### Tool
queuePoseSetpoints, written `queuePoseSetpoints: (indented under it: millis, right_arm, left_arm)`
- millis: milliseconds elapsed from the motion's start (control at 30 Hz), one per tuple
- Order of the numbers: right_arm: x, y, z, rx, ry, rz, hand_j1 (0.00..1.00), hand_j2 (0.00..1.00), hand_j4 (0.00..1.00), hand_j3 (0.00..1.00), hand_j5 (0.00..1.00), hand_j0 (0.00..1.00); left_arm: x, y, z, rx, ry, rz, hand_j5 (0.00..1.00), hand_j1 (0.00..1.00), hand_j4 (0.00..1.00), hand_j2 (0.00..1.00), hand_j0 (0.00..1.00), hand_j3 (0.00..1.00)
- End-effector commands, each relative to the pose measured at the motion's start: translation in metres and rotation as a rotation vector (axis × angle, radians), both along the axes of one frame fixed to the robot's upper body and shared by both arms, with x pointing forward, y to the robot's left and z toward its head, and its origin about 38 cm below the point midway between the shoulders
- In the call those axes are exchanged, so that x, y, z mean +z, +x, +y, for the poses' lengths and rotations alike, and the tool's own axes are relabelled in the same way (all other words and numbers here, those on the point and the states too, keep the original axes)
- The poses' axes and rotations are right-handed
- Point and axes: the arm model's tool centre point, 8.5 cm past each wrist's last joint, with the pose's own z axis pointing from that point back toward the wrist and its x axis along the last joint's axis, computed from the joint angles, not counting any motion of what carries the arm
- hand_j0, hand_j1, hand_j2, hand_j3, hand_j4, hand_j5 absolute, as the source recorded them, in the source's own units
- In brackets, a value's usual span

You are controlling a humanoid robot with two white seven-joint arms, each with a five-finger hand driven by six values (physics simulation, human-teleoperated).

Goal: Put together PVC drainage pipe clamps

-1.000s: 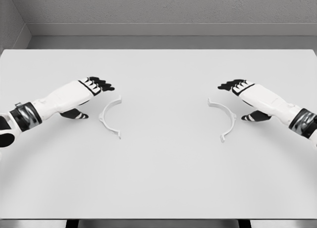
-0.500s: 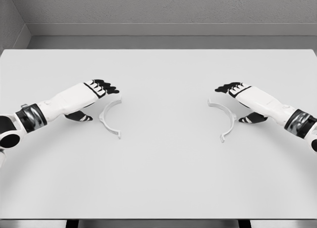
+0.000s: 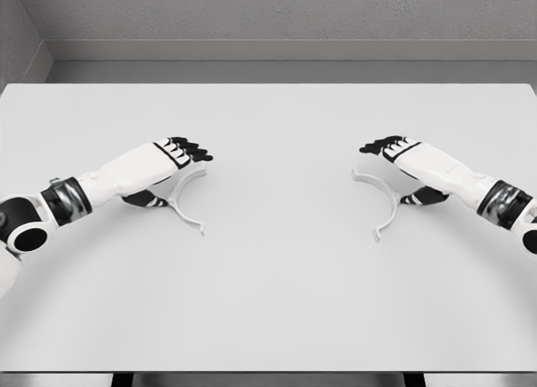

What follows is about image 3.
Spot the white semicircular pipe clamp half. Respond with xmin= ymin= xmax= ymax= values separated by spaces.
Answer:
xmin=164 ymin=161 xmax=208 ymax=237
xmin=350 ymin=166 xmax=400 ymax=243

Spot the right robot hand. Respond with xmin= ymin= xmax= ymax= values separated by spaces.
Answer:
xmin=358 ymin=135 xmax=458 ymax=207

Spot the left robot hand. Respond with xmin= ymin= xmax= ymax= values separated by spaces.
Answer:
xmin=110 ymin=136 xmax=215 ymax=210

